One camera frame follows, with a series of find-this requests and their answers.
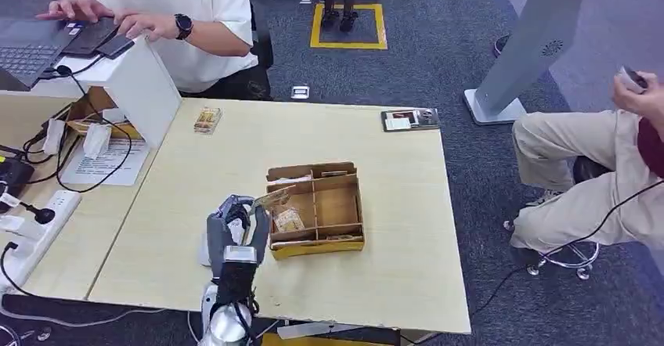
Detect person's left hand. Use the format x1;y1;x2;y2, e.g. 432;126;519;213
113;11;180;42

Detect black wrist watch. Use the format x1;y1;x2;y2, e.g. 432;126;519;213
173;13;194;41

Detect stack of printed cards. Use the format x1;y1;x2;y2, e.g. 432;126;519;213
193;106;223;135

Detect brown cardboard box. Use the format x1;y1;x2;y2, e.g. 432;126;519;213
66;86;142;141

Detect seated person's hand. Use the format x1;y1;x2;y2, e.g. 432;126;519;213
612;68;662;119

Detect printed paper sheet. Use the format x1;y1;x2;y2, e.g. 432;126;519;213
60;139;151;188

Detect white-edged card in box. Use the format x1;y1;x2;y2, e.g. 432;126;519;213
267;175;313;186

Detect long black floor cable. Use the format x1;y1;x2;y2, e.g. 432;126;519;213
469;177;664;319

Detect printed playing card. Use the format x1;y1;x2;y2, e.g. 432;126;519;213
250;185;297;215

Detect black plug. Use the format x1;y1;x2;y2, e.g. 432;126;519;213
20;202;56;225

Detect black office chair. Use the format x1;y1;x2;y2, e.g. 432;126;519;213
248;1;274;70

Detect white desk shelf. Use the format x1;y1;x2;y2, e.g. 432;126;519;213
0;36;182;150

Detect black card tray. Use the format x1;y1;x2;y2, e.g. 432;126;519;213
381;107;441;133

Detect printed card in box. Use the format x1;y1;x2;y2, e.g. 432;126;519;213
273;207;306;233

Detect person in beige trousers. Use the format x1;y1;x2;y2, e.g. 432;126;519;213
508;66;664;269

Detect yellow floor tape square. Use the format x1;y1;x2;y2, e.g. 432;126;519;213
310;2;388;51

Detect black robot legs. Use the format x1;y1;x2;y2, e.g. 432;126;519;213
319;0;360;32

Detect wooden card box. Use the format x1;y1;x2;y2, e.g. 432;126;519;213
265;160;366;261

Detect person in white shirt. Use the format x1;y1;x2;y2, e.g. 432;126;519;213
36;0;274;101

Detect small handheld device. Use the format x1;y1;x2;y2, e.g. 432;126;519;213
619;66;648;95

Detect black tablet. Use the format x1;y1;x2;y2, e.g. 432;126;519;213
62;16;119;57

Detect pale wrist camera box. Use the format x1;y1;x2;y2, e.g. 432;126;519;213
224;245;259;265

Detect black smartphone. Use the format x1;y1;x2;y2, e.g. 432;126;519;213
96;33;136;60

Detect person's right hand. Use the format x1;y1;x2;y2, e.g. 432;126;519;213
36;0;115;23

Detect white power strip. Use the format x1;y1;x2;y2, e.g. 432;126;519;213
0;189;83;293

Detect chrome stool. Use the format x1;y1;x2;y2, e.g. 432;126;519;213
503;157;601;281

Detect white power adapter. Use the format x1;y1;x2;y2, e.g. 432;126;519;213
82;123;113;159
42;119;66;157

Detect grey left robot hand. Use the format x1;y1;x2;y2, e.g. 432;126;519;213
206;194;271;273

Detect grey laptop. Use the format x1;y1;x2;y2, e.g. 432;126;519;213
0;17;79;92

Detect grey pillar stand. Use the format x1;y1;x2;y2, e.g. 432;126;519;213
463;0;590;126

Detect black desk device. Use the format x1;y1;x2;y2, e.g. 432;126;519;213
0;157;34;200

